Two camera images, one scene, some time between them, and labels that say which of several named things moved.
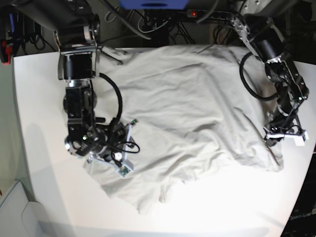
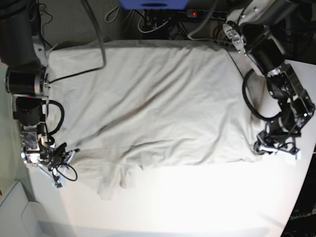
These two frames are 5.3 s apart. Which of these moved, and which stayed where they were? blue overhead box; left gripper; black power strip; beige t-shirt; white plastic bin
Moved: left gripper; beige t-shirt
Stayed: black power strip; white plastic bin; blue overhead box
